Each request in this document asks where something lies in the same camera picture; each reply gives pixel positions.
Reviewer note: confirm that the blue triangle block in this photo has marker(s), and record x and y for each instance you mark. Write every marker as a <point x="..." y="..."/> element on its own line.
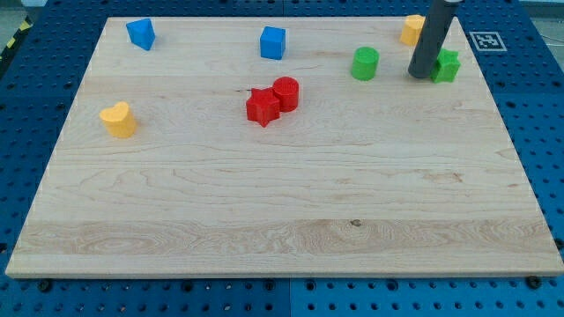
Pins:
<point x="141" y="33"/>

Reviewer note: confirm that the yellow pentagon block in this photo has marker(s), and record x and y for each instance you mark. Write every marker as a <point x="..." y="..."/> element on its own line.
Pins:
<point x="412" y="29"/>

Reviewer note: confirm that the red star block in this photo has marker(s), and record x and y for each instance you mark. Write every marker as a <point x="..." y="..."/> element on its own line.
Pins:
<point x="263" y="106"/>

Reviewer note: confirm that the wooden board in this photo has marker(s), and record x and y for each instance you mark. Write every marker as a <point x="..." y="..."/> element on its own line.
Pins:
<point x="390" y="177"/>

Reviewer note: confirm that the blue cube block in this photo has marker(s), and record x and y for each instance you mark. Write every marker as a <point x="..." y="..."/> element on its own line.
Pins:
<point x="272" y="43"/>

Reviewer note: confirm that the green cylinder block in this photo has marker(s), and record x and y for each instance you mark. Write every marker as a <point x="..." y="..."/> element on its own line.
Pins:
<point x="364" y="63"/>

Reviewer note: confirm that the yellow heart block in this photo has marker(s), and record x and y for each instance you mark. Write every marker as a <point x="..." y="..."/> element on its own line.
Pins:
<point x="119" y="120"/>

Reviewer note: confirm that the red cylinder block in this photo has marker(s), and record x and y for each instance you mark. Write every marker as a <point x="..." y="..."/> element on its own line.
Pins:
<point x="287" y="90"/>

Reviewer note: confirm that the green star block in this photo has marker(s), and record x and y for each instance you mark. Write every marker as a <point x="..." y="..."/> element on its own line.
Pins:
<point x="446" y="66"/>

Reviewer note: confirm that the white fiducial marker tag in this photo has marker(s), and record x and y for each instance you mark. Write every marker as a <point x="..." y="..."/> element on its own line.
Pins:
<point x="488" y="41"/>

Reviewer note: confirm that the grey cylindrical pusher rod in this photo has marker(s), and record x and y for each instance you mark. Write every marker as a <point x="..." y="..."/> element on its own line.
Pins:
<point x="435" y="28"/>

